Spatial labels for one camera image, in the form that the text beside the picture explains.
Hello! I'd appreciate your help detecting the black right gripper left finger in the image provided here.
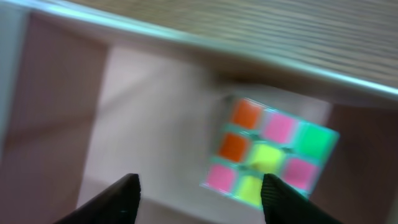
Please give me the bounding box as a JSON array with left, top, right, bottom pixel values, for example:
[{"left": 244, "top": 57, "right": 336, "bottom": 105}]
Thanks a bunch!
[{"left": 54, "top": 174, "right": 141, "bottom": 224}]

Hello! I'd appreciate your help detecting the white cardboard box pink inside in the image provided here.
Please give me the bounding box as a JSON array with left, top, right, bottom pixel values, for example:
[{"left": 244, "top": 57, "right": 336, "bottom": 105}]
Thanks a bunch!
[{"left": 1, "top": 1, "right": 397, "bottom": 223}]

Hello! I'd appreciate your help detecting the colourful puzzle cube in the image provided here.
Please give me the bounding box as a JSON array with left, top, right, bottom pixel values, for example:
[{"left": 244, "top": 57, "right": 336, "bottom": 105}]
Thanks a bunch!
[{"left": 202, "top": 97, "right": 339, "bottom": 208}]

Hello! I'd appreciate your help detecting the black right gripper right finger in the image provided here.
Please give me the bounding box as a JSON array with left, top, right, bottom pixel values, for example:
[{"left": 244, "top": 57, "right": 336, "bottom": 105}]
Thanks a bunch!
[{"left": 261, "top": 174, "right": 341, "bottom": 224}]

